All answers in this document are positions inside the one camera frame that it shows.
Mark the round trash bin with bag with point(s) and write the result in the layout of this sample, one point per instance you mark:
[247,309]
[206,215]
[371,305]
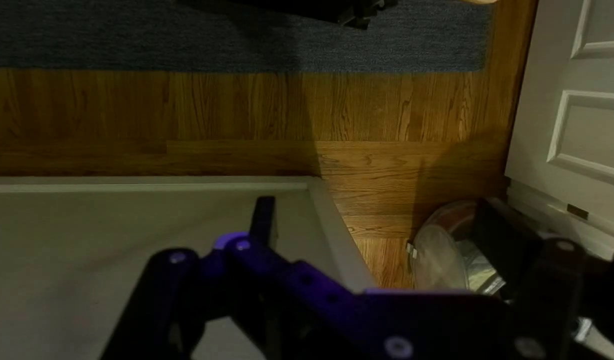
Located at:
[447,256]

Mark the white panelled door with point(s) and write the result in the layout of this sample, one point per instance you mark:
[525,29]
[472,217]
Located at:
[578,126]

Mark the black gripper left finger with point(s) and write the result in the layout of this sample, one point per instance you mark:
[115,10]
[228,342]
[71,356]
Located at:
[187,293]

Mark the brass door hinge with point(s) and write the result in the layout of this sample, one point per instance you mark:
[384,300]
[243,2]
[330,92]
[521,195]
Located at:
[576,211]

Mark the blue grey rug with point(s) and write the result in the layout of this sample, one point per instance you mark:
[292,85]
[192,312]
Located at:
[239,43]

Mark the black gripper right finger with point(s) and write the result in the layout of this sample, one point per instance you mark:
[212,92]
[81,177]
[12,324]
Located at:
[552,293]

